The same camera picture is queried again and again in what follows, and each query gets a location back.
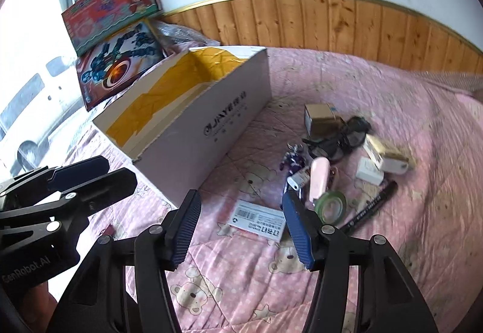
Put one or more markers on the small brown cardboard box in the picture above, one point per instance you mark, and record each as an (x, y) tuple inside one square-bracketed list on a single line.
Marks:
[(320, 122)]

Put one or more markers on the white van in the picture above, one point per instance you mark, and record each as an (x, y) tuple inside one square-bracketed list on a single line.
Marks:
[(37, 110)]

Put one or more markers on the person's left hand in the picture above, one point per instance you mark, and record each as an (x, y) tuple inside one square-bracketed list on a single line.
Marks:
[(41, 299)]

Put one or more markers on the green tape roll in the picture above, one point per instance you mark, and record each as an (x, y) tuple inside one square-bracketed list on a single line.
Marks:
[(319, 201)]

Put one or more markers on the clear plastic bag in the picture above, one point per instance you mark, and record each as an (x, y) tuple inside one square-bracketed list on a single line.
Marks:
[(181, 37)]

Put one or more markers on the small white box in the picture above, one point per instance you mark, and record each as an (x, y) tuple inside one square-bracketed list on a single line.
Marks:
[(256, 220)]

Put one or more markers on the cartoon girl toy box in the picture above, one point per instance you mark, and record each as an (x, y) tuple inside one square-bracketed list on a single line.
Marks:
[(113, 5)]

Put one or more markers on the small cream box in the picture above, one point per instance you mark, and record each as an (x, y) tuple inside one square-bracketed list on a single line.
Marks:
[(388, 157)]

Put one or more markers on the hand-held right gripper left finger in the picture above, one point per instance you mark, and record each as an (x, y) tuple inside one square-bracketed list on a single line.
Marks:
[(185, 231)]

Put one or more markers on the white charger adapter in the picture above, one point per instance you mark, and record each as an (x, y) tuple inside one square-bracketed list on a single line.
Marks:
[(369, 171)]

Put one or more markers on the pink bear print blanket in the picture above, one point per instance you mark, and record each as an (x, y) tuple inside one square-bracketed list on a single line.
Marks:
[(415, 242)]

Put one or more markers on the purple toy figure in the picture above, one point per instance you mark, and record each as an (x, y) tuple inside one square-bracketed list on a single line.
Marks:
[(292, 161)]

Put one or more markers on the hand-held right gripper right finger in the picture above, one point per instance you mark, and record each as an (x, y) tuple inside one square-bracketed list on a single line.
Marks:
[(298, 227)]

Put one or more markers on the white cardboard box yellow tape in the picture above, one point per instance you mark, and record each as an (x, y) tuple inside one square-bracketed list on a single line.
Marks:
[(211, 129)]

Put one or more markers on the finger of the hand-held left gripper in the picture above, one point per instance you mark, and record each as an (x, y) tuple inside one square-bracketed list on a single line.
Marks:
[(109, 184), (81, 167)]

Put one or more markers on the robot picture toy box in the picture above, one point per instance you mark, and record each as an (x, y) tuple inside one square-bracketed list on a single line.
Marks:
[(113, 69)]

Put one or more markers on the black marker pen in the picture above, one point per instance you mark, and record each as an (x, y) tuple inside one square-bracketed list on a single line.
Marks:
[(371, 204)]

